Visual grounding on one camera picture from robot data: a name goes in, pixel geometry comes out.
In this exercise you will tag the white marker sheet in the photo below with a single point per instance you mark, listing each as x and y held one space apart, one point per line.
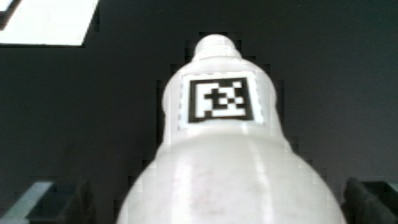
45 22

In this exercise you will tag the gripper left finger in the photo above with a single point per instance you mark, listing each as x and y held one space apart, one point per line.
55 203

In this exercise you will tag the white lamp bulb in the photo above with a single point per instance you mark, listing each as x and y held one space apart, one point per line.
226 178

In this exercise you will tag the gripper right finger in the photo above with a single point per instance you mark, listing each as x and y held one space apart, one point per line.
370 205

